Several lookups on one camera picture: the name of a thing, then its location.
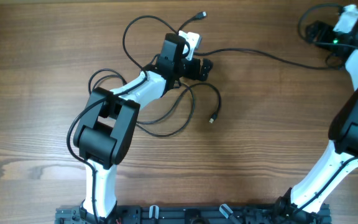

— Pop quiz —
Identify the black micro USB cable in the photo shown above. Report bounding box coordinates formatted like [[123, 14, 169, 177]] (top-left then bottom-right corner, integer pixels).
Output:
[[135, 82, 223, 138]]

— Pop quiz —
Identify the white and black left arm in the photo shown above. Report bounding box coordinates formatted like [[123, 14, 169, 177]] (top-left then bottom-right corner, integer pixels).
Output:
[[66, 30, 213, 223]]

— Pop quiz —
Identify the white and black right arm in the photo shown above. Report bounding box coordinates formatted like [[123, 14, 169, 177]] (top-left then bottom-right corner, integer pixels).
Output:
[[272, 4, 358, 223]]

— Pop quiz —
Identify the black left camera cable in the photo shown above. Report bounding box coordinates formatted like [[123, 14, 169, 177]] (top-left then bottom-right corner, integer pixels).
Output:
[[66, 15, 180, 224]]

